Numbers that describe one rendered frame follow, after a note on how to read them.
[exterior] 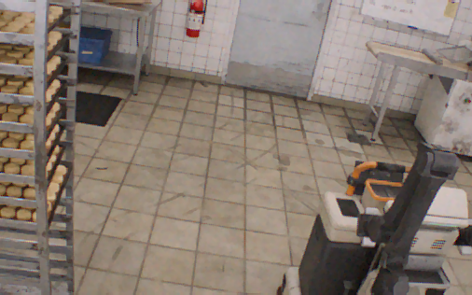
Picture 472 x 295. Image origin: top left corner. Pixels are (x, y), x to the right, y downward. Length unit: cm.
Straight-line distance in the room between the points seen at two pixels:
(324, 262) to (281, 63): 367
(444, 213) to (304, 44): 398
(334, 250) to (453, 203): 61
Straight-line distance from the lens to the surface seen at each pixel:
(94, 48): 502
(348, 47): 556
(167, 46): 550
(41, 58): 133
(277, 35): 545
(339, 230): 207
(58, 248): 226
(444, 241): 192
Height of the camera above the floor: 189
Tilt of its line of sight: 27 degrees down
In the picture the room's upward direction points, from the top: 12 degrees clockwise
